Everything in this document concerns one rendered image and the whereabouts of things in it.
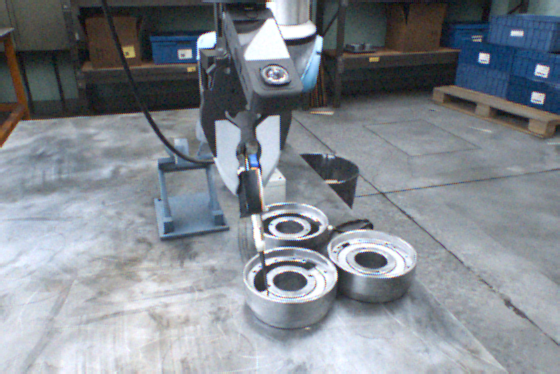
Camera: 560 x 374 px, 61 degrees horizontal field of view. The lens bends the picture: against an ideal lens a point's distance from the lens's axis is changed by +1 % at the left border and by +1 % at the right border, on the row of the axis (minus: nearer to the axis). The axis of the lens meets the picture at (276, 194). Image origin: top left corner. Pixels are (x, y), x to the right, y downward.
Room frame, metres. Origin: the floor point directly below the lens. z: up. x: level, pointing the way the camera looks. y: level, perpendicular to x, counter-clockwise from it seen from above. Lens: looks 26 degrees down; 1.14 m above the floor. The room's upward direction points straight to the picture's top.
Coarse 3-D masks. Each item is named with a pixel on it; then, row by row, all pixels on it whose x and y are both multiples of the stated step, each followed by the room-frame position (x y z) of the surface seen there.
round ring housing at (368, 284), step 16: (336, 240) 0.51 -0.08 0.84; (352, 240) 0.52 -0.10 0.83; (368, 240) 0.52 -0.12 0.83; (384, 240) 0.52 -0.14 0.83; (400, 240) 0.50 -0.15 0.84; (336, 256) 0.48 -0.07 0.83; (352, 256) 0.48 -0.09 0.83; (368, 256) 0.50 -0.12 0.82; (384, 256) 0.48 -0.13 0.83; (416, 256) 0.46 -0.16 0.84; (352, 272) 0.43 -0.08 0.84; (368, 272) 0.45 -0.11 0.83; (384, 272) 0.45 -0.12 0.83; (352, 288) 0.43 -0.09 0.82; (368, 288) 0.42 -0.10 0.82; (384, 288) 0.42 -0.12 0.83; (400, 288) 0.43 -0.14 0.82
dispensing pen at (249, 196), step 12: (240, 180) 0.46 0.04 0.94; (252, 180) 0.46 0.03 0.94; (240, 192) 0.47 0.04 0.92; (252, 192) 0.45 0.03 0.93; (240, 204) 0.47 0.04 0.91; (252, 204) 0.44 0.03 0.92; (240, 216) 0.46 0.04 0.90; (252, 216) 0.45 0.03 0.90; (252, 228) 0.44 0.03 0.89; (264, 252) 0.43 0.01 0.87; (264, 264) 0.42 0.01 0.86; (264, 276) 0.42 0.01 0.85
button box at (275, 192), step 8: (240, 168) 0.72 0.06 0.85; (272, 176) 0.69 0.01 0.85; (280, 176) 0.69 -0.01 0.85; (272, 184) 0.67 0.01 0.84; (280, 184) 0.68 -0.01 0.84; (264, 192) 0.67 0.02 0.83; (272, 192) 0.67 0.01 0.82; (280, 192) 0.68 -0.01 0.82; (272, 200) 0.67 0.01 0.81; (280, 200) 0.68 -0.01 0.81
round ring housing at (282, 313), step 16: (256, 256) 0.46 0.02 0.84; (272, 256) 0.48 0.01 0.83; (288, 256) 0.48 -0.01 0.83; (304, 256) 0.48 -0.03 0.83; (320, 256) 0.46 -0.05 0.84; (256, 272) 0.45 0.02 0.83; (272, 272) 0.45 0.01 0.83; (288, 272) 0.45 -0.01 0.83; (304, 272) 0.45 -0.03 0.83; (320, 272) 0.45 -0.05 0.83; (336, 272) 0.43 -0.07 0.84; (272, 288) 0.42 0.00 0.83; (288, 288) 0.45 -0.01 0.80; (304, 288) 0.42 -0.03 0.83; (256, 304) 0.39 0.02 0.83; (272, 304) 0.38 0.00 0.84; (288, 304) 0.38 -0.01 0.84; (304, 304) 0.38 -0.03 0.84; (320, 304) 0.39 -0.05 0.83; (272, 320) 0.39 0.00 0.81; (288, 320) 0.38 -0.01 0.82; (304, 320) 0.38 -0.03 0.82
